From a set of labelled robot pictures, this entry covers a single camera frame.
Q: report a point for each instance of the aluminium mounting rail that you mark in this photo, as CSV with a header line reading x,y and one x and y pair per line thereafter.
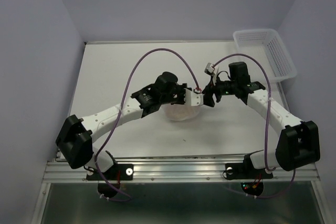
x,y
153,170

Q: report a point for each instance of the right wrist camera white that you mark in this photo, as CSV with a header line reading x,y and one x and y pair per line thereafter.
x,y
212,71

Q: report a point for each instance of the white plastic basket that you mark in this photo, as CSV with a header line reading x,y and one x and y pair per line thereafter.
x,y
267,47

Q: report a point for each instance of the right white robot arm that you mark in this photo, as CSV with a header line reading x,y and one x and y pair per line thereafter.
x,y
298,143

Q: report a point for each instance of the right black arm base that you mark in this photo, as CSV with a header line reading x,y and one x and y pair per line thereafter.
x,y
252,184

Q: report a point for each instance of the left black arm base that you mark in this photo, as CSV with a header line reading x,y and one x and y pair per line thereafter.
x,y
117,172

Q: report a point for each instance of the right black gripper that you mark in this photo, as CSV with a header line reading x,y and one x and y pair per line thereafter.
x,y
208,93

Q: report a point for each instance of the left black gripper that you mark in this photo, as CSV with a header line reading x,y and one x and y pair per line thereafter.
x,y
181,88

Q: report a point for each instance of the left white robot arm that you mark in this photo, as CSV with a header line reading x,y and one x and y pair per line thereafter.
x,y
77,135

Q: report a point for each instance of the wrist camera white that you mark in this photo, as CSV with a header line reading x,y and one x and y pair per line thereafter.
x,y
212,71
193,98

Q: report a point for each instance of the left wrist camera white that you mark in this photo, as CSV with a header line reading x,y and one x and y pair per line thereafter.
x,y
193,98

